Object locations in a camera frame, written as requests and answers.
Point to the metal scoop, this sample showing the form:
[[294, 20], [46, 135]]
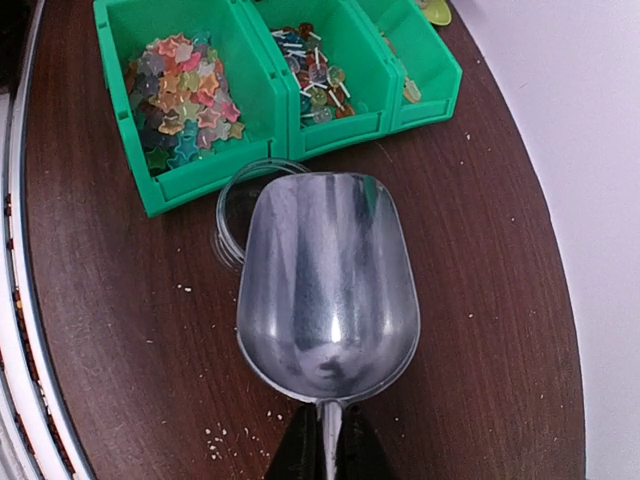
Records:
[[327, 310]]

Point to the clear plastic jar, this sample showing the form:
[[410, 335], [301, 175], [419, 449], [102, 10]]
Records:
[[237, 200]]

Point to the green bin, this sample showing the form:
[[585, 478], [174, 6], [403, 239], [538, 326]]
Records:
[[125, 28]]

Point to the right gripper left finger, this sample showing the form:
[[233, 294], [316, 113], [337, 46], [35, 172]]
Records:
[[297, 457]]

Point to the green bowl behind bins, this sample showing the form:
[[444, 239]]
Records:
[[437, 12]]

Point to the aluminium front rail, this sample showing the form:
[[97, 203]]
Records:
[[38, 440]]

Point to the lollipop candies pile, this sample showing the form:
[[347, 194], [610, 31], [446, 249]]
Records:
[[323, 95]]

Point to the yellow candies pile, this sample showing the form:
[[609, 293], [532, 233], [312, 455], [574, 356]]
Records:
[[410, 89]]

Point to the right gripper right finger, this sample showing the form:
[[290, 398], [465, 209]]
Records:
[[361, 455]]

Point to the star candies pile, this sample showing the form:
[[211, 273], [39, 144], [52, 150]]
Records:
[[181, 102]]

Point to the green bin compartment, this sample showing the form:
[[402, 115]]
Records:
[[427, 58], [348, 43]]

